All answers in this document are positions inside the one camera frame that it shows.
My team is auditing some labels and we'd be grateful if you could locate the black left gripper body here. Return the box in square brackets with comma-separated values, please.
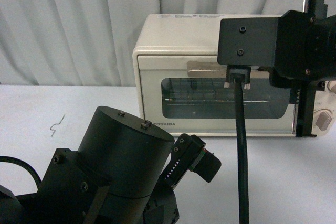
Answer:
[162, 134, 221, 189]

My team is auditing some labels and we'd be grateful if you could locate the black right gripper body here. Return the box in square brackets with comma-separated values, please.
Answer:
[274, 10, 335, 137]

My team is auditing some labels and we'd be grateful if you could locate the cream glass oven door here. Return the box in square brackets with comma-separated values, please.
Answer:
[135, 55, 295, 136]

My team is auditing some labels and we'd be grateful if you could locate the upper beige oven knob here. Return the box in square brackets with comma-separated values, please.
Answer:
[327, 80, 336, 93]

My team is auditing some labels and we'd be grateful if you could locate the beige oven knob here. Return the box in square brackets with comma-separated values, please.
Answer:
[313, 109, 334, 133]
[327, 80, 336, 93]

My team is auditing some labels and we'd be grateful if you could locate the cream Toshiba toaster oven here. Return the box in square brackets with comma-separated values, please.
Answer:
[133, 15, 335, 137]

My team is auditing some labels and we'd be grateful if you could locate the lower beige oven knob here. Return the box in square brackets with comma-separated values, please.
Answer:
[313, 109, 334, 133]

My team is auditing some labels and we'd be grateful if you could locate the pale grey curtain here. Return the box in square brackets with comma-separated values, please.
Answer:
[0, 0, 336, 87]

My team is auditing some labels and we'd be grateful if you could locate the chrome wire oven rack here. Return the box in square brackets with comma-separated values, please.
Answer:
[161, 78, 272, 105]

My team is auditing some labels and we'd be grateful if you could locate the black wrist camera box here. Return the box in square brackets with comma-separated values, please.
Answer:
[217, 17, 280, 87]

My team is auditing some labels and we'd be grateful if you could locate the black camera cable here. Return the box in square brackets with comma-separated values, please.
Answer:
[233, 76, 250, 224]

